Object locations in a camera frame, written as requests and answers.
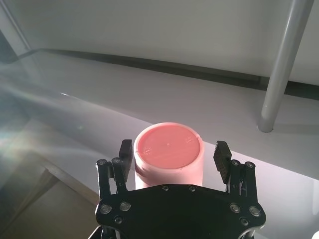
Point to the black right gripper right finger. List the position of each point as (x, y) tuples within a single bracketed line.
[(223, 161)]

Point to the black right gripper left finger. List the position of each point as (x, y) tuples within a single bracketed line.
[(124, 161)]

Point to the pink plastic cup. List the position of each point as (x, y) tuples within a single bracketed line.
[(169, 149)]

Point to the grey metal tube leg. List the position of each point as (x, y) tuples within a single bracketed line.
[(281, 74)]

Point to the black wall baseboard strip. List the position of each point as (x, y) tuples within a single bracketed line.
[(174, 67)]

